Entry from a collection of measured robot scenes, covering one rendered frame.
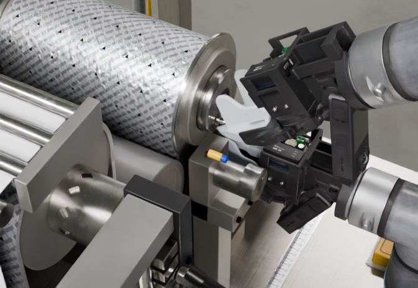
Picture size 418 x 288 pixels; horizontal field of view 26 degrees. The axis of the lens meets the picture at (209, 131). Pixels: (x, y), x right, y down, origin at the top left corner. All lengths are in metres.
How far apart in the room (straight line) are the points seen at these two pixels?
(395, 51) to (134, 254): 0.31
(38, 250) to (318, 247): 0.60
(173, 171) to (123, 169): 0.07
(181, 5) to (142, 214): 1.47
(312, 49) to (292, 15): 2.22
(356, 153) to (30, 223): 0.34
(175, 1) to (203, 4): 1.04
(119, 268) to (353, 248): 0.73
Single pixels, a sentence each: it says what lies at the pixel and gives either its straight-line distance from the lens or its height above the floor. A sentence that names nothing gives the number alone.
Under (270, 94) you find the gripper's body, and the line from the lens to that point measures 0.91.
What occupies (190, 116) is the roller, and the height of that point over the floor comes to 1.27.
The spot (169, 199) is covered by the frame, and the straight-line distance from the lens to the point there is 0.68.
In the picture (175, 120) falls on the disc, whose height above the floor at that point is 1.27.
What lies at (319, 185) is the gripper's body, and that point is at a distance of 1.12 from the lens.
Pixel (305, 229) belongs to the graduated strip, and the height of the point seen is 0.90.
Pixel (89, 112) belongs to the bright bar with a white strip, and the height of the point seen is 1.46.
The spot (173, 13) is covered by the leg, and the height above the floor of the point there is 0.61.
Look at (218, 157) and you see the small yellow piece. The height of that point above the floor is 1.23.
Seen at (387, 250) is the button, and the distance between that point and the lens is 1.31.
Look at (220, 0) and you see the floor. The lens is 3.16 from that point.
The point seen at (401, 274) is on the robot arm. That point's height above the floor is 1.04.
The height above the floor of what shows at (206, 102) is 1.27.
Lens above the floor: 1.97
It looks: 47 degrees down
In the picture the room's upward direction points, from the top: straight up
